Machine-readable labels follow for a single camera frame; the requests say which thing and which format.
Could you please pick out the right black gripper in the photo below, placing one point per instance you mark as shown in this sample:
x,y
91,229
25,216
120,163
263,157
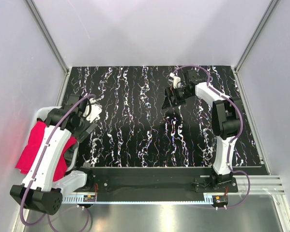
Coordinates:
x,y
170,92

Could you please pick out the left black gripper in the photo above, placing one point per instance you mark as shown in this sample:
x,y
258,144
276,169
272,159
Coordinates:
x,y
89,126

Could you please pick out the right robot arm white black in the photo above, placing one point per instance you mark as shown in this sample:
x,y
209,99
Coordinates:
x,y
227,122

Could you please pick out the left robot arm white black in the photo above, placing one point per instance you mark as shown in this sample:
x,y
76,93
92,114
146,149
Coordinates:
x,y
49,158

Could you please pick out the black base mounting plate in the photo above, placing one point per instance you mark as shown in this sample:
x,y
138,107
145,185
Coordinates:
x,y
159,181

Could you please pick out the left small connector board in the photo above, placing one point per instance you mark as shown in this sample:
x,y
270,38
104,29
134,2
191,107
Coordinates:
x,y
89,198

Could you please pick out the small connector board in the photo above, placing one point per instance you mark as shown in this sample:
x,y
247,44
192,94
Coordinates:
x,y
221,199
89,198

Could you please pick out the right small connector board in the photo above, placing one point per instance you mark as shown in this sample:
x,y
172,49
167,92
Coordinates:
x,y
221,199

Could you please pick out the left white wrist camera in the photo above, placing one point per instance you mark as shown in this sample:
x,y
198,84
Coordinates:
x,y
92,111

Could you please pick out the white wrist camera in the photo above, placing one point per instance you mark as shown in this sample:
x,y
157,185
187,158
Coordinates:
x,y
175,80
92,111

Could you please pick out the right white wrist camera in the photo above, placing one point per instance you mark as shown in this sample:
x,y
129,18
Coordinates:
x,y
175,80

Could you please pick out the white slotted cable duct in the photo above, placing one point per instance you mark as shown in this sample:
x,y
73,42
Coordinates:
x,y
198,199

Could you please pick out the left aluminium frame post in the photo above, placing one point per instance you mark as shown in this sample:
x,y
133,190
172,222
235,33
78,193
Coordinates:
x,y
46,34

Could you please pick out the aluminium frame post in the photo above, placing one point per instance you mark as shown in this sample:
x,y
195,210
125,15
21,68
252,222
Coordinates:
x,y
46,34
257,32

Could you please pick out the aluminium rail profile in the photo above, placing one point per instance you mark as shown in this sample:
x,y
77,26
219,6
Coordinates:
x,y
260,184

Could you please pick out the right aluminium frame post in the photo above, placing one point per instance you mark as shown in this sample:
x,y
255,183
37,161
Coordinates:
x,y
257,32

